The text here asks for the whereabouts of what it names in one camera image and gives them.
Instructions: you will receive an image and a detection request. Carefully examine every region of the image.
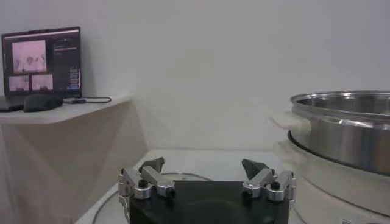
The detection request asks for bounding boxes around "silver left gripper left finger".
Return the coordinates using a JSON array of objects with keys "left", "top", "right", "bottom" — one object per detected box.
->
[{"left": 118, "top": 157, "right": 176, "bottom": 200}]

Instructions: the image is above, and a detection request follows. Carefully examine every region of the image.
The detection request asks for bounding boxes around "round glass pot lid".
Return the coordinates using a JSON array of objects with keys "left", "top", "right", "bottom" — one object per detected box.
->
[{"left": 91, "top": 172, "right": 307, "bottom": 224}]

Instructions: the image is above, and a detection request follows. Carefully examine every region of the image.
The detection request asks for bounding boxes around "thin black hub cable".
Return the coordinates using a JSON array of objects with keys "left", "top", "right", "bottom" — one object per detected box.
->
[{"left": 82, "top": 96, "right": 112, "bottom": 104}]

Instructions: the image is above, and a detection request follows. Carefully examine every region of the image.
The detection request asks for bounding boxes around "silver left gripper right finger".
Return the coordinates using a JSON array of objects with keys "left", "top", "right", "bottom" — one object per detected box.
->
[{"left": 241, "top": 158, "right": 297, "bottom": 202}]

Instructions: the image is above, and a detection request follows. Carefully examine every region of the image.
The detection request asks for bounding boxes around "white side desk with mouse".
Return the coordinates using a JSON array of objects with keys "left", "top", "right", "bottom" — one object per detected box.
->
[{"left": 0, "top": 96, "right": 149, "bottom": 224}]

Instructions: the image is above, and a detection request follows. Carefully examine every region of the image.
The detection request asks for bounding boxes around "white electric cooking pot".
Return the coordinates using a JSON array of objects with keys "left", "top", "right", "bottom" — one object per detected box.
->
[{"left": 270, "top": 111, "right": 390, "bottom": 224}]

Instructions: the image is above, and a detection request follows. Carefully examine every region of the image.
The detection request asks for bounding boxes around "black laptop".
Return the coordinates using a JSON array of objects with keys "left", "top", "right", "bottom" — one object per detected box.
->
[{"left": 0, "top": 26, "right": 82, "bottom": 113}]

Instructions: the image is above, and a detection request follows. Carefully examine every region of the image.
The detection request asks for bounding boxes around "black computer mouse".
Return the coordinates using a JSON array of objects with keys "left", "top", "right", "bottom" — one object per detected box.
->
[{"left": 23, "top": 93, "right": 64, "bottom": 113}]

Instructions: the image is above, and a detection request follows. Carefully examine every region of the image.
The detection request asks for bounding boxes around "perforated stainless steel steamer insert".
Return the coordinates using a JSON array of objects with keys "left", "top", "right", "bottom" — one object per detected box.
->
[{"left": 288, "top": 89, "right": 390, "bottom": 177}]

